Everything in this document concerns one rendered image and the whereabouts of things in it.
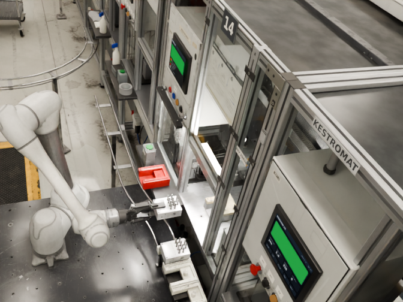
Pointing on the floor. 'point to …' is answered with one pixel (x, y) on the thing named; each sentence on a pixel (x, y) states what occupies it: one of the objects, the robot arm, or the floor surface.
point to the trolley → (13, 12)
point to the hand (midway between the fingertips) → (158, 209)
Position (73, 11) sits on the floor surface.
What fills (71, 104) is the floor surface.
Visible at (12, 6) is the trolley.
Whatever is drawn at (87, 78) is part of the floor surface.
